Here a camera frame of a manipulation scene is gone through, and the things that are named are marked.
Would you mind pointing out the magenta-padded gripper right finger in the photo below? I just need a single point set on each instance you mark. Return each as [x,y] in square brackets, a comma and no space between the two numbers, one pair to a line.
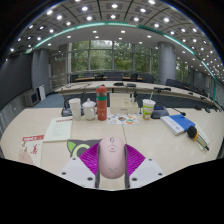
[148,170]

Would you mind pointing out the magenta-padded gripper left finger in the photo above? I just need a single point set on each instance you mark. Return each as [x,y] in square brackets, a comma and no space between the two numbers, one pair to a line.
[76,170]

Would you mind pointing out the pink computer mouse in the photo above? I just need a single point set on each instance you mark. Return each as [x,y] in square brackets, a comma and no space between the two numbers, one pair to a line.
[112,158]

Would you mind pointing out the black cat-face mouse pad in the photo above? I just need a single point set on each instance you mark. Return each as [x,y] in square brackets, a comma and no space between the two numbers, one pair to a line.
[74,146]

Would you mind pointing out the white printed paper sheet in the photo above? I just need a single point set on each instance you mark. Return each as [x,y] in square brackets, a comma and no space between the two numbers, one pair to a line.
[58,129]

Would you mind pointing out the red and white leaflet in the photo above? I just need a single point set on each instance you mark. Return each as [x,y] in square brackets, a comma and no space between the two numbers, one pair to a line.
[31,150]

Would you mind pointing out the blue and white book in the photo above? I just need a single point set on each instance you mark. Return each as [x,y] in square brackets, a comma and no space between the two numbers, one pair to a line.
[178,124]

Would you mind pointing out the colourful sticker sheet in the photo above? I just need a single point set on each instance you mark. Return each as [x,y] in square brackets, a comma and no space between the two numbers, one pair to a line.
[122,119]

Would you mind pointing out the grey desk microphone unit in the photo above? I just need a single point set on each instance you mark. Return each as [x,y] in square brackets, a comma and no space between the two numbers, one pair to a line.
[159,114]

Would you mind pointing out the black handheld microphone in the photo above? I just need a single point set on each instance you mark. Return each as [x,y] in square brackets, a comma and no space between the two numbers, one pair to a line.
[192,132]

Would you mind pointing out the green printed paper cup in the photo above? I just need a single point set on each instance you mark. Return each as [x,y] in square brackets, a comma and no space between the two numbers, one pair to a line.
[148,110]

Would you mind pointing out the white paper cup stack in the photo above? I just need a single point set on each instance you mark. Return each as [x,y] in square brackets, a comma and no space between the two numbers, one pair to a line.
[75,110]

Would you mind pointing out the white lidded mug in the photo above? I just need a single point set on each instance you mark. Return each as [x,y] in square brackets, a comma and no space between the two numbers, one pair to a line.
[89,110]

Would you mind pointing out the white cardboard box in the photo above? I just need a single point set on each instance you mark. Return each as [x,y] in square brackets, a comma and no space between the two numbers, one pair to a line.
[123,106]

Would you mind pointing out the red bottle with green band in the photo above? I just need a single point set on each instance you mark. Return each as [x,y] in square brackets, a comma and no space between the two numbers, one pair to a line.
[101,105]

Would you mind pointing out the long curved conference desk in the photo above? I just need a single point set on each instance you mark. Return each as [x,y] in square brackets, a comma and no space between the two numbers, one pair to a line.
[146,87]

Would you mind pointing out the white standing panel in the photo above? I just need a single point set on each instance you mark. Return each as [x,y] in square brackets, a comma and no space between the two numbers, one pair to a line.
[41,92]

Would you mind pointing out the dark office chairs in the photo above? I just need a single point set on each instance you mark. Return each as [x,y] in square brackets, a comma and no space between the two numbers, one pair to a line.
[148,78]

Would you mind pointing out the ceiling lights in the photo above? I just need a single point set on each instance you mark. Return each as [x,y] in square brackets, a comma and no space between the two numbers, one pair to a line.
[84,8]

